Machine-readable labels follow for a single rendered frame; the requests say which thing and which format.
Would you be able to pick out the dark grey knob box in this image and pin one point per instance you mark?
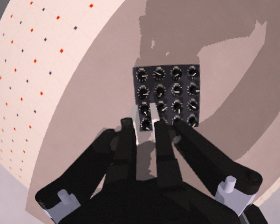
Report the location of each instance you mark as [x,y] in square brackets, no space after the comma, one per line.
[170,91]

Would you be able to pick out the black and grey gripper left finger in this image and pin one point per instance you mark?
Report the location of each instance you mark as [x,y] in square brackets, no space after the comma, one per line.
[78,183]

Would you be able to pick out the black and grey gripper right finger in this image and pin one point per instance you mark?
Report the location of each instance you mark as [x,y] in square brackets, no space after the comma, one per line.
[231,183]

